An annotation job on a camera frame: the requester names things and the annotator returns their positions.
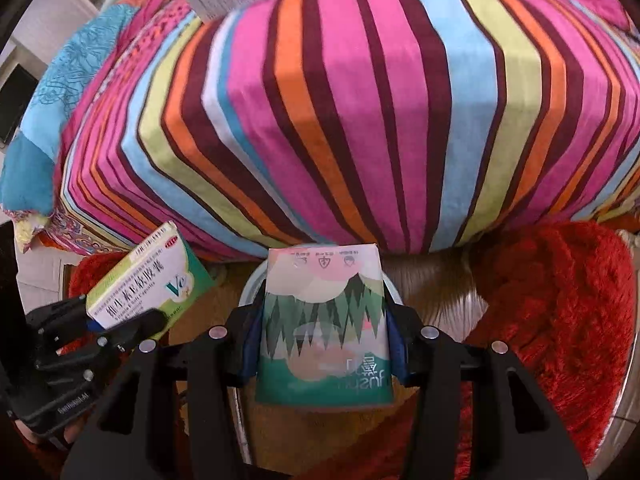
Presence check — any red fluffy rug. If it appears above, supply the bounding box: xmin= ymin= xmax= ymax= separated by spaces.
xmin=62 ymin=222 xmax=636 ymax=479

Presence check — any vitamin capsule box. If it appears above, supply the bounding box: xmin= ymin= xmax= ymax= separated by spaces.
xmin=86 ymin=222 xmax=214 ymax=340

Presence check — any green forest tissue pack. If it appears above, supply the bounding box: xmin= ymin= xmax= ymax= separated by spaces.
xmin=254 ymin=242 xmax=396 ymax=409

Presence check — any blue patterned quilt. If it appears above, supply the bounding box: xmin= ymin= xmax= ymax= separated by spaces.
xmin=1 ymin=3 xmax=137 ymax=216

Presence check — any black television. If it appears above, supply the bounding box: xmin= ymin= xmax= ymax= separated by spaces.
xmin=0 ymin=64 xmax=38 ymax=146

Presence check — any person left hand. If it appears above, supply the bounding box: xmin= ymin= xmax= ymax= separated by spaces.
xmin=13 ymin=414 xmax=88 ymax=448

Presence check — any white wardrobe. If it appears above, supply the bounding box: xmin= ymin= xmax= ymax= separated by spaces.
xmin=1 ymin=0 xmax=105 ymax=65

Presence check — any striped colourful bed sheet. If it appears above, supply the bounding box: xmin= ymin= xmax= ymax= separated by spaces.
xmin=46 ymin=0 xmax=639 ymax=259

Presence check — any white mesh waste basket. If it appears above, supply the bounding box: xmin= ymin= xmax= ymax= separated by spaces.
xmin=239 ymin=244 xmax=402 ymax=306

